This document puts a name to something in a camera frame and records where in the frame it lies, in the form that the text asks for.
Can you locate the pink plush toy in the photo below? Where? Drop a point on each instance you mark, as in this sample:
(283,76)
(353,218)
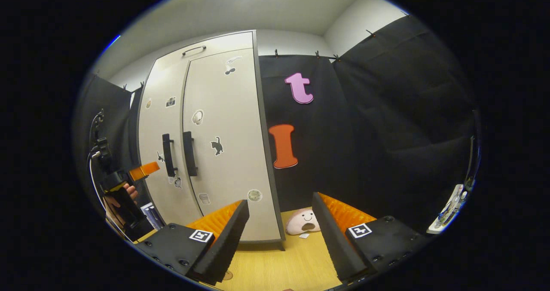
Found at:
(296,224)

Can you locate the clear plastic bottle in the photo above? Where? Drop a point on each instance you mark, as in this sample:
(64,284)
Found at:
(460,200)
(447,213)

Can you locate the round wooden coaster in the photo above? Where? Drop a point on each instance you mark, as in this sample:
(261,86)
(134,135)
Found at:
(227,275)

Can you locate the purple striped packet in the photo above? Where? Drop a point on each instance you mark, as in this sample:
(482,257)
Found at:
(152,215)

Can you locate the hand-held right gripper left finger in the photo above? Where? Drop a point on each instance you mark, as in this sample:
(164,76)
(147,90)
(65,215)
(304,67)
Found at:
(225,243)

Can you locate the white cabinet door phone sticker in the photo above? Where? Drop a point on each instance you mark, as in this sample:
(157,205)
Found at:
(154,123)

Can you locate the white side table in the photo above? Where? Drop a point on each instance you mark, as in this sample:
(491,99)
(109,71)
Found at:
(434,230)

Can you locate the white cabinet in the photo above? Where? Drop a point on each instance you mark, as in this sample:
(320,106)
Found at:
(265,153)

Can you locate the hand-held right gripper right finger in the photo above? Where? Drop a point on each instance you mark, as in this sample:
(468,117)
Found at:
(335,239)

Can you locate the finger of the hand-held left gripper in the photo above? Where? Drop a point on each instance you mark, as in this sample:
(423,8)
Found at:
(146,170)

